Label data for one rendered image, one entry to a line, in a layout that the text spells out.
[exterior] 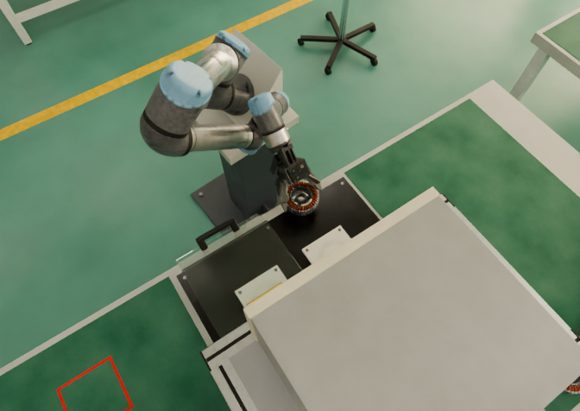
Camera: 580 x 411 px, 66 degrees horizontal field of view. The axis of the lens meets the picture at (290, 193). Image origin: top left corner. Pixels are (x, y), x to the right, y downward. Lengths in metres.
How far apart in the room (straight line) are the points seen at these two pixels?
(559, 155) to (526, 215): 0.30
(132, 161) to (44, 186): 0.48
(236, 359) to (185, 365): 0.41
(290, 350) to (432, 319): 0.25
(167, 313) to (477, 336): 0.90
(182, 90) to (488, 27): 2.71
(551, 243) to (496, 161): 0.33
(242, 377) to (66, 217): 1.78
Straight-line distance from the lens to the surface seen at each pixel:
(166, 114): 1.06
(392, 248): 0.84
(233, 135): 1.32
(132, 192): 2.52
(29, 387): 1.51
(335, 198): 1.49
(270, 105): 1.27
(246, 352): 0.98
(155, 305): 1.43
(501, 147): 1.79
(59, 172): 2.74
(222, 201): 2.35
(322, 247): 1.40
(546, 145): 1.87
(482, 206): 1.63
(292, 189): 1.40
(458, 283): 0.85
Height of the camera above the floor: 2.08
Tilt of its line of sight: 61 degrees down
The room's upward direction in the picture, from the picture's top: straight up
